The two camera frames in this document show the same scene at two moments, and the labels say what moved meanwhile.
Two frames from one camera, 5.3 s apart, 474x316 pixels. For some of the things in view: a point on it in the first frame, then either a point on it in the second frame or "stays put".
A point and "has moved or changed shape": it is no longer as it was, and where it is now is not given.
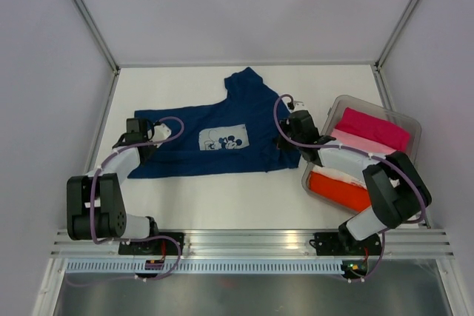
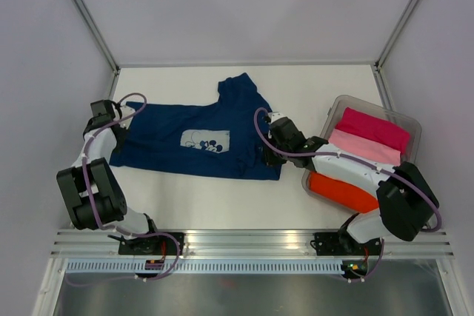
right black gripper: x=281 y=143 → x=269 y=159
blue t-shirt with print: x=238 y=134 has moved or changed shape
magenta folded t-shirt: x=355 y=121 stays put
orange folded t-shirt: x=354 y=196 stays put
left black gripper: x=152 y=149 → x=124 y=133
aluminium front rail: x=258 y=243 stays put
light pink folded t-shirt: x=360 y=141 stays put
